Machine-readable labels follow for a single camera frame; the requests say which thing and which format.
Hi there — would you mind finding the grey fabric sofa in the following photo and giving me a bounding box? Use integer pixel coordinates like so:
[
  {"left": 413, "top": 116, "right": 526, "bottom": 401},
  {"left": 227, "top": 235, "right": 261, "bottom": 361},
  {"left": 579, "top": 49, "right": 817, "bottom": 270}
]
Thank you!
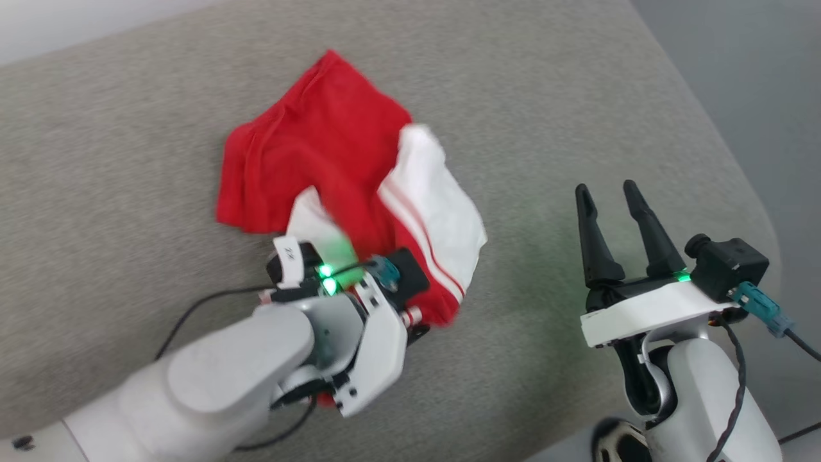
[{"left": 0, "top": 0, "right": 784, "bottom": 462}]

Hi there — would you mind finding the red and white jersey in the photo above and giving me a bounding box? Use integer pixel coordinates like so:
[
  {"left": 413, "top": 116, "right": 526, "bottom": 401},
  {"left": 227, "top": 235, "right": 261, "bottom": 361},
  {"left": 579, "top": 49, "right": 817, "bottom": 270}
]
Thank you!
[{"left": 216, "top": 49, "right": 488, "bottom": 329}]

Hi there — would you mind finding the teal right camera connector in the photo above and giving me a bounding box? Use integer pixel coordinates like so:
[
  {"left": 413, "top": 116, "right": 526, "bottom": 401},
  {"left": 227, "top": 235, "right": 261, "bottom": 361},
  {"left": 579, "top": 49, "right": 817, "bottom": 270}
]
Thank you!
[{"left": 728, "top": 282, "right": 796, "bottom": 339}]

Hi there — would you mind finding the braided black right arm cable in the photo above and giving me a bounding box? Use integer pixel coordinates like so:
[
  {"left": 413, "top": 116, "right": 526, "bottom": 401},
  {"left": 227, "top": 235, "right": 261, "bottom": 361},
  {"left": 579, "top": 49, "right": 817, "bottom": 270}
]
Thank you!
[{"left": 704, "top": 313, "right": 749, "bottom": 462}]

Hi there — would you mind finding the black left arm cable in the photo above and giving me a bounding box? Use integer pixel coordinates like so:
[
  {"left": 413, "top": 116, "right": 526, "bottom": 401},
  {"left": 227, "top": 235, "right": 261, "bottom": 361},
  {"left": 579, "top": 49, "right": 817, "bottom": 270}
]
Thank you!
[{"left": 154, "top": 286, "right": 318, "bottom": 451}]

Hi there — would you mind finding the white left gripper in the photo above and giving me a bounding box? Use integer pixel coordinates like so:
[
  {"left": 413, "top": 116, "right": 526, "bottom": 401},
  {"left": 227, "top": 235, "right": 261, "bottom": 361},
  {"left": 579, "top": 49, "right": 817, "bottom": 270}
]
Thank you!
[{"left": 319, "top": 263, "right": 432, "bottom": 419}]

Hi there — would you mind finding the black right camera cable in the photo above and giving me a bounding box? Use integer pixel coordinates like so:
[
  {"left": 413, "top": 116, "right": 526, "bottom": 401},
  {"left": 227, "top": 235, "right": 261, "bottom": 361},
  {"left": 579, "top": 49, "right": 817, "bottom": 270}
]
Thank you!
[{"left": 784, "top": 327, "right": 821, "bottom": 362}]

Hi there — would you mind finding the teal left camera connector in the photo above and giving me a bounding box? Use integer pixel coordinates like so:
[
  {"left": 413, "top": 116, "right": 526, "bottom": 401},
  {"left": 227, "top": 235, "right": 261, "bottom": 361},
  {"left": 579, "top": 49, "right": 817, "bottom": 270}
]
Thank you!
[{"left": 368, "top": 255, "right": 402, "bottom": 290}]

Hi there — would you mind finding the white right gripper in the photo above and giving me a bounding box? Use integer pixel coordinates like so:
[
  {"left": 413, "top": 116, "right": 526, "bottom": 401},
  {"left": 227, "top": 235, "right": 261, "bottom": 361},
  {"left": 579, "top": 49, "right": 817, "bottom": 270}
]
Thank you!
[{"left": 575, "top": 180, "right": 749, "bottom": 349}]

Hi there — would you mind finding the thin black cable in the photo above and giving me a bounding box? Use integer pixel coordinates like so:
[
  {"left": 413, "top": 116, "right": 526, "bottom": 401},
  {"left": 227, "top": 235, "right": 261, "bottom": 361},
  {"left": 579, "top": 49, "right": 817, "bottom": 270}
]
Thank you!
[{"left": 778, "top": 422, "right": 821, "bottom": 445}]

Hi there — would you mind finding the teal camera connector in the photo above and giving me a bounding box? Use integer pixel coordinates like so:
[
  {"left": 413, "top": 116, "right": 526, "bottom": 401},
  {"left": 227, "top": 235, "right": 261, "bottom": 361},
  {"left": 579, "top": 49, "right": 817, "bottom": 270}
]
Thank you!
[
  {"left": 728, "top": 282, "right": 796, "bottom": 339},
  {"left": 368, "top": 255, "right": 402, "bottom": 290}
]

